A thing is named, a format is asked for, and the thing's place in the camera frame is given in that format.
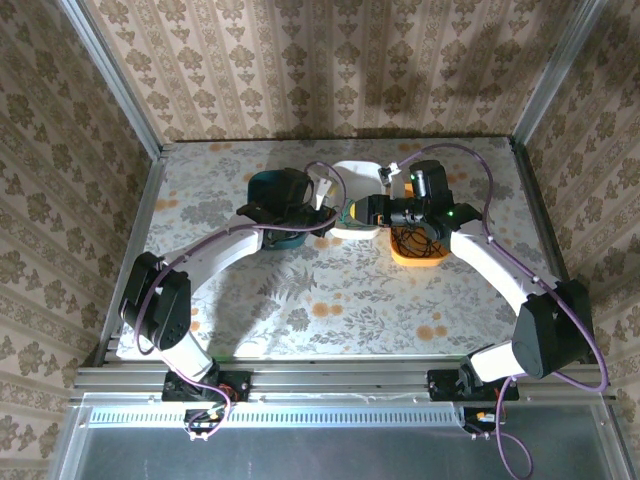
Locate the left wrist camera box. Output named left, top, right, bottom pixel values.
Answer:
left=307, top=167, right=337, bottom=209

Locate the teal plastic bin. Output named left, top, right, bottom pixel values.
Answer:
left=247, top=168, right=308, bottom=252

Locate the purple robot arm cable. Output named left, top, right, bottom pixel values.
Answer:
left=394, top=142, right=611, bottom=480
left=133, top=160, right=351, bottom=442

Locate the aluminium table side rail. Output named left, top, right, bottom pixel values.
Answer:
left=93, top=143, right=170, bottom=367
left=508, top=137, right=602, bottom=365

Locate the floral patterned table mat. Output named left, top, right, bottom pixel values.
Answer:
left=115, top=138, right=575, bottom=360

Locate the orange plastic bin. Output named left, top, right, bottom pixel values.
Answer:
left=388, top=182, right=454, bottom=269

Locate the aluminium frame cross rail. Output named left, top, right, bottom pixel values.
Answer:
left=73, top=363, right=615, bottom=403

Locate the grey metal sheet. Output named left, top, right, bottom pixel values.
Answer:
left=48, top=393, right=637, bottom=480

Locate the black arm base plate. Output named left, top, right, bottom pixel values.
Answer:
left=162, top=368, right=254, bottom=404
left=428, top=367, right=520, bottom=403

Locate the slotted metal cable duct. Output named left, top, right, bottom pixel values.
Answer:
left=87, top=403, right=467, bottom=429

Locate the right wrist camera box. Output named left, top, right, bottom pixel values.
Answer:
left=378, top=160, right=407, bottom=197

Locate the aluminium frame post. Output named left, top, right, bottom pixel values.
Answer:
left=511, top=0, right=602, bottom=145
left=56, top=0, right=167, bottom=160

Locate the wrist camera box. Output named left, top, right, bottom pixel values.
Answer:
left=307, top=167, right=337, bottom=209
left=378, top=160, right=407, bottom=197

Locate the white plastic bin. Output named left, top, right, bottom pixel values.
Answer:
left=329, top=159, right=394, bottom=240

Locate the black power connector block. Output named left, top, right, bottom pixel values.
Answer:
left=462, top=406, right=506, bottom=441
left=183, top=407, right=227, bottom=442

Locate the black cable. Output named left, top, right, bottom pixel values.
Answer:
left=393, top=225, right=442, bottom=261

